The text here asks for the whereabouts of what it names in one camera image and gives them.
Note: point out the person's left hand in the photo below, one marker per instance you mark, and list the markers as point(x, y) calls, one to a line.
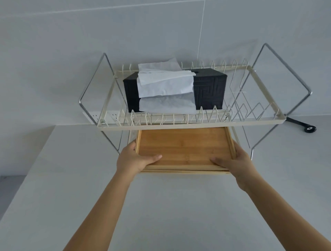
point(129, 160)

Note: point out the person's right hand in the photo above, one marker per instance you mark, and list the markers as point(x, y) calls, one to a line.
point(239, 168)

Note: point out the person's right thumb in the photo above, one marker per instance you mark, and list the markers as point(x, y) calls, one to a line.
point(219, 161)

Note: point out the person's left thumb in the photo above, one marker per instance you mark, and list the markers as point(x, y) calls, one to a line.
point(152, 158)

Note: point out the wooden bamboo tray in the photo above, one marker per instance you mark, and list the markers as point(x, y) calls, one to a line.
point(186, 147)

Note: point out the person's right forearm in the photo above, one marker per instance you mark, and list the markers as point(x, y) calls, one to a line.
point(284, 217)

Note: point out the person's left forearm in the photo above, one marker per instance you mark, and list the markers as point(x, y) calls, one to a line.
point(100, 214)

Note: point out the white power strip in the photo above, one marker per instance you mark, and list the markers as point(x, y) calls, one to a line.
point(106, 117)

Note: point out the black tissue box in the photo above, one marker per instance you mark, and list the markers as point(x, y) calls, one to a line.
point(209, 89)

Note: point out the white tissue paper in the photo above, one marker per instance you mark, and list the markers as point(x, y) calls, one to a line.
point(165, 85)

